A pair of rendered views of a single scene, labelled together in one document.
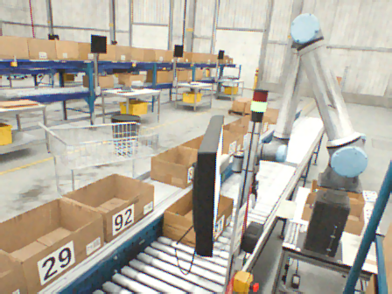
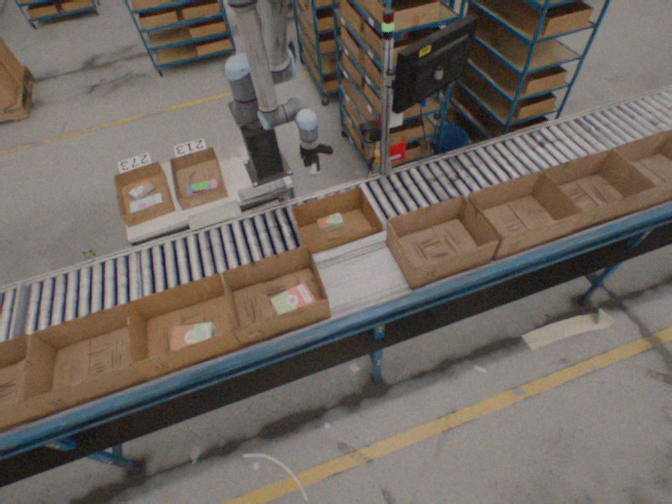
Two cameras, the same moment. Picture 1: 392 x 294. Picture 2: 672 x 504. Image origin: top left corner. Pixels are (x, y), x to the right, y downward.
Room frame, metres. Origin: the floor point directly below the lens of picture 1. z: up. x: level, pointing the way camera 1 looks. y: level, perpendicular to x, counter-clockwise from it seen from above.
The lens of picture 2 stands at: (2.46, 0.98, 2.43)
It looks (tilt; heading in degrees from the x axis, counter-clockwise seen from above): 53 degrees down; 233
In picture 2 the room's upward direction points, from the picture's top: 8 degrees counter-clockwise
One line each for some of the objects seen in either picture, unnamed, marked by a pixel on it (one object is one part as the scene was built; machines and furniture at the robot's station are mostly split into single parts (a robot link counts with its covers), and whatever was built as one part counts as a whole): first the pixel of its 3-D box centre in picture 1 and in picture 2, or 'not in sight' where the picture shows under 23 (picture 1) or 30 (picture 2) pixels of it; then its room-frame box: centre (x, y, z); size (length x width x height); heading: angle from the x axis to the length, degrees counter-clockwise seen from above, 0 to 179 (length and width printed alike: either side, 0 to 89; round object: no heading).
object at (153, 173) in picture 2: (335, 195); (144, 193); (2.19, -1.12, 0.80); 0.38 x 0.28 x 0.10; 70
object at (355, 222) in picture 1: (332, 213); (198, 177); (1.89, -0.98, 0.80); 0.38 x 0.28 x 0.10; 66
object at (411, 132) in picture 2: not in sight; (394, 120); (0.47, -0.63, 0.59); 0.40 x 0.30 x 0.10; 63
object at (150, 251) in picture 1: (185, 266); (388, 210); (1.27, 0.01, 0.72); 0.52 x 0.05 x 0.05; 65
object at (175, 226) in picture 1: (199, 216); (336, 227); (1.61, -0.05, 0.83); 0.39 x 0.29 x 0.17; 155
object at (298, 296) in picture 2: not in sight; (294, 303); (2.09, 0.18, 0.92); 0.16 x 0.11 x 0.07; 167
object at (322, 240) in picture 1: (325, 223); (261, 147); (1.52, -0.77, 0.91); 0.26 x 0.26 x 0.33; 69
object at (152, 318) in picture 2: (203, 153); (186, 325); (2.48, -0.05, 0.96); 0.39 x 0.29 x 0.17; 155
